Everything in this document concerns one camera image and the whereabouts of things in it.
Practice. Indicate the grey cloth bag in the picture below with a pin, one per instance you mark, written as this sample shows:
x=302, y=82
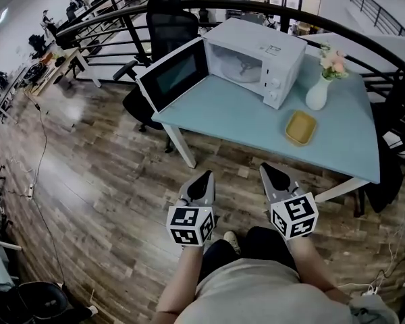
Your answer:
x=374, y=310

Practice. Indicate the yellow rectangular tray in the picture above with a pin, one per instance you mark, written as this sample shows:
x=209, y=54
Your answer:
x=301, y=127

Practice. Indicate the white microwave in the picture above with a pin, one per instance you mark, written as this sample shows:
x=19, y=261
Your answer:
x=256, y=42

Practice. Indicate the person's beige shoe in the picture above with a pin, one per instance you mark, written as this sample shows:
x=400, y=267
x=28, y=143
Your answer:
x=232, y=241

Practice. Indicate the glass turntable plate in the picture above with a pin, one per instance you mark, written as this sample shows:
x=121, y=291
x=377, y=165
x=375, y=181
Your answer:
x=236, y=74

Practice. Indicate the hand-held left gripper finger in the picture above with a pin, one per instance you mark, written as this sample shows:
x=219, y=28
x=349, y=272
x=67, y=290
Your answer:
x=210, y=189
x=186, y=194

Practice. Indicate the pink flower bouquet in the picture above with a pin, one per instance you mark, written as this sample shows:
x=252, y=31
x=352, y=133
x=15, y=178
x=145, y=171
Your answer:
x=334, y=62

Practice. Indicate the white ribbed vase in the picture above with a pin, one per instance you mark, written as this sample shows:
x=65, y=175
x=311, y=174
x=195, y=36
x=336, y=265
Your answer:
x=317, y=94

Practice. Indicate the person's left forearm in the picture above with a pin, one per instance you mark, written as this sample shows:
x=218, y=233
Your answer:
x=184, y=275

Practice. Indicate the person's black trousers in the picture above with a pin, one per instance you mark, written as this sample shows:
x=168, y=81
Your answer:
x=266, y=241

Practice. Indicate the person's right forearm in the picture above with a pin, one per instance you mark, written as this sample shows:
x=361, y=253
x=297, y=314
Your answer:
x=310, y=265

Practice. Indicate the black curved metal railing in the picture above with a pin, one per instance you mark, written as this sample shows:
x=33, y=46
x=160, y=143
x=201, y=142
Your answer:
x=256, y=5

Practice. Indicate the black folding chair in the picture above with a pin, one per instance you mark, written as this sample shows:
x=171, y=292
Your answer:
x=395, y=120

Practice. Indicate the black straight balcony railing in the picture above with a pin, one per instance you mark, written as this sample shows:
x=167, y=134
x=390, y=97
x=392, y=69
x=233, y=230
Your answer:
x=378, y=10

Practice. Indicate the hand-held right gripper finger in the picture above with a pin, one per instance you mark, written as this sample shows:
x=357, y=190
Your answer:
x=266, y=181
x=292, y=184

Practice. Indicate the black padded stool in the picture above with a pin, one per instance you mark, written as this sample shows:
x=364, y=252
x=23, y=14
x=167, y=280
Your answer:
x=37, y=302

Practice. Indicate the light blue table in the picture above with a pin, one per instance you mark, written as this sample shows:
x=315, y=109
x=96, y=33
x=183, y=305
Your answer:
x=236, y=113

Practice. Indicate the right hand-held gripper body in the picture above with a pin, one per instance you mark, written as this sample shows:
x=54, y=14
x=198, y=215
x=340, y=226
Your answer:
x=295, y=216

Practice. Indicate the black office chair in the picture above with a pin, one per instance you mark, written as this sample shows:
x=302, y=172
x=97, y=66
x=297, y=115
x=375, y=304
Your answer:
x=170, y=29

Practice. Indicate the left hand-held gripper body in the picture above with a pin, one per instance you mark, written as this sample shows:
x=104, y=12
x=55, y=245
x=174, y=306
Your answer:
x=185, y=221

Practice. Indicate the person's grey shirt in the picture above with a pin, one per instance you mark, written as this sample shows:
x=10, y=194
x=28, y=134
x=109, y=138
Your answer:
x=256, y=295

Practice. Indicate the white power strip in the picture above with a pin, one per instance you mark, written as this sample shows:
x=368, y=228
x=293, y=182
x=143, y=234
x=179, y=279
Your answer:
x=30, y=191
x=370, y=291

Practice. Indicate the wooden desk with white legs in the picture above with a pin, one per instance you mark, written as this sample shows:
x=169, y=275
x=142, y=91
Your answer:
x=64, y=62

